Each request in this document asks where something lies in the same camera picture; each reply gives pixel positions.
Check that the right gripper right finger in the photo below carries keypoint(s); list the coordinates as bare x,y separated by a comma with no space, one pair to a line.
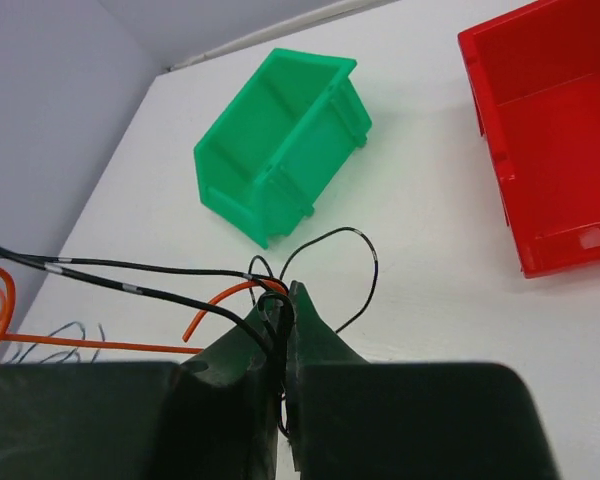
310,342

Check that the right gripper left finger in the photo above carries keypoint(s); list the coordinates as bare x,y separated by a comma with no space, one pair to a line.
231,410

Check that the green plastic bin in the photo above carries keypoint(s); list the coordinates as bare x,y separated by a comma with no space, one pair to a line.
271,153

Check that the red plastic bin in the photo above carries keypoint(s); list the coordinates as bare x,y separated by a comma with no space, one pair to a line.
534,75

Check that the aluminium back rail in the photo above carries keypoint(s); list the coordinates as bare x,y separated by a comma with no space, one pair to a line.
322,15

